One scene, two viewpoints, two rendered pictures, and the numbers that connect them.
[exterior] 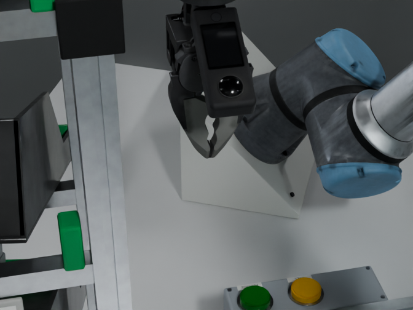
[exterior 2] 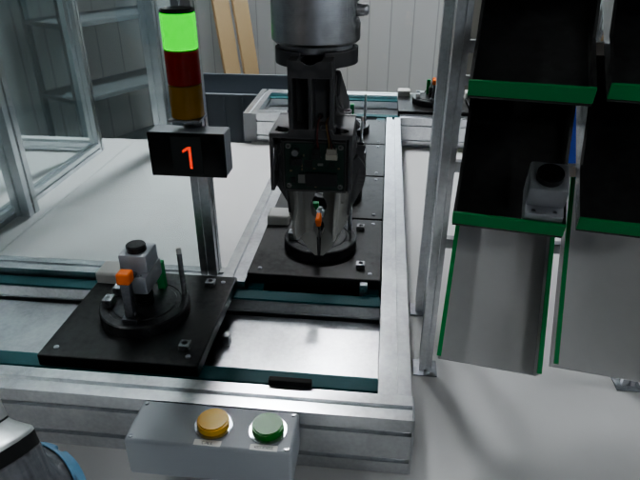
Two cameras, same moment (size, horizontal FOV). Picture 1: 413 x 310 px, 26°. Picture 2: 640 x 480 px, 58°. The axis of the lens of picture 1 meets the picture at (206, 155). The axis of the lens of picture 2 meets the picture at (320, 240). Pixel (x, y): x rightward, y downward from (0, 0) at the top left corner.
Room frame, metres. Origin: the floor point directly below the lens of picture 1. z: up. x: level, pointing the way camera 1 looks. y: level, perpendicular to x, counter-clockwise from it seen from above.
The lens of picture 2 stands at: (1.31, 0.16, 1.52)
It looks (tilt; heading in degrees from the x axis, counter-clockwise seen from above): 28 degrees down; 199
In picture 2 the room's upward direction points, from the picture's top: straight up
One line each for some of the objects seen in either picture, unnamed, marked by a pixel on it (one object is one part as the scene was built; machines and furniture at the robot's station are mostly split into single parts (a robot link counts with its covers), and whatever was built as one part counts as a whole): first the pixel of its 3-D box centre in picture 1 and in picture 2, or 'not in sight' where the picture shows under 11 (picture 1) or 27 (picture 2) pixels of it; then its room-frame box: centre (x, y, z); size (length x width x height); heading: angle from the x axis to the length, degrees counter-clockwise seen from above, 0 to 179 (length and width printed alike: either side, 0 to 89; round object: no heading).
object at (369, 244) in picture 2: not in sight; (320, 225); (0.37, -0.15, 1.01); 0.24 x 0.24 x 0.13; 12
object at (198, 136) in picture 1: (192, 116); (332, 222); (0.83, 0.02, 1.26); 0.06 x 0.03 x 0.09; 12
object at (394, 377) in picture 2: not in sight; (330, 220); (0.15, -0.20, 0.91); 1.24 x 0.33 x 0.10; 12
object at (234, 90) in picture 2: not in sight; (235, 107); (-1.25, -1.14, 0.73); 0.62 x 0.42 x 0.23; 102
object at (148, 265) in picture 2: not in sight; (141, 260); (0.67, -0.35, 1.06); 0.08 x 0.04 x 0.07; 12
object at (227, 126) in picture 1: (219, 112); (301, 221); (0.83, -0.02, 1.26); 0.06 x 0.03 x 0.09; 12
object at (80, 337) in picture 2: not in sight; (147, 316); (0.68, -0.34, 0.96); 0.24 x 0.24 x 0.02; 12
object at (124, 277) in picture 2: not in sight; (130, 290); (0.72, -0.33, 1.04); 0.04 x 0.02 x 0.08; 12
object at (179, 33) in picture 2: not in sight; (178, 30); (0.55, -0.31, 1.38); 0.05 x 0.05 x 0.05
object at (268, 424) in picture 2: (255, 300); (268, 429); (0.83, -0.06, 0.96); 0.04 x 0.04 x 0.02
